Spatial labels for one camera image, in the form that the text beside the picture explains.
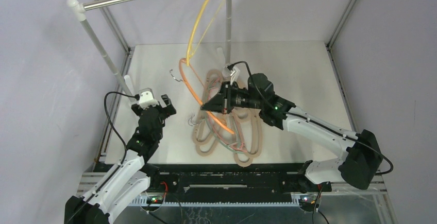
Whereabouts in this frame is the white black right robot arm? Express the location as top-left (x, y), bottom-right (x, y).
top-left (201, 73), bottom-right (383, 191)

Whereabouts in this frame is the aluminium frame rail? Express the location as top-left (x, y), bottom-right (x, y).
top-left (76, 171), bottom-right (388, 208)

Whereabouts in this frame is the beige wooden hanger outer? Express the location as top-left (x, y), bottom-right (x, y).
top-left (192, 70), bottom-right (234, 157)

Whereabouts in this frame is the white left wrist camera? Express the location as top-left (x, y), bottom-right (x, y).
top-left (138, 88), bottom-right (160, 109)

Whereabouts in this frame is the orange wire hanger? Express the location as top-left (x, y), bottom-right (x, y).
top-left (170, 57), bottom-right (236, 135)

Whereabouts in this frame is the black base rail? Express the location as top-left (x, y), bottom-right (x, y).
top-left (92, 162), bottom-right (333, 204)

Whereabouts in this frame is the pink wire hanger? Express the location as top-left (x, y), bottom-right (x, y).
top-left (203, 74), bottom-right (247, 149)

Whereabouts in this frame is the black right camera cable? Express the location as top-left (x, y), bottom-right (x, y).
top-left (230, 61), bottom-right (274, 109)

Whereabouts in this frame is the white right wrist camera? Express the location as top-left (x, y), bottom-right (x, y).
top-left (222, 66), bottom-right (241, 85)

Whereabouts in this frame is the beige wooden hanger right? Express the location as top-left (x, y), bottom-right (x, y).
top-left (230, 108), bottom-right (262, 124)

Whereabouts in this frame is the rack post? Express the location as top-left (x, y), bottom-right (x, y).
top-left (224, 0), bottom-right (232, 64)
top-left (66, 0), bottom-right (133, 96)

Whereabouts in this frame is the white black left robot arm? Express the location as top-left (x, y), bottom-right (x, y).
top-left (64, 90), bottom-right (177, 223)

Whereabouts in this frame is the right rack post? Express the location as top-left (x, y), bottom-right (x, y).
top-left (224, 0), bottom-right (232, 64)

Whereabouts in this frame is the black left camera cable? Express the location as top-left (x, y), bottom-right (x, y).
top-left (104, 91), bottom-right (141, 163)

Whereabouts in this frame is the left rack post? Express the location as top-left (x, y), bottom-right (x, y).
top-left (66, 0), bottom-right (133, 96)

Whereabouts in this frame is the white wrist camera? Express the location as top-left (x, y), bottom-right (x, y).
top-left (138, 88), bottom-right (160, 109)
top-left (222, 66), bottom-right (241, 85)

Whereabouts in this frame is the black camera cable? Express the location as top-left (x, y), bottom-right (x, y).
top-left (104, 91), bottom-right (141, 163)
top-left (230, 61), bottom-right (274, 109)

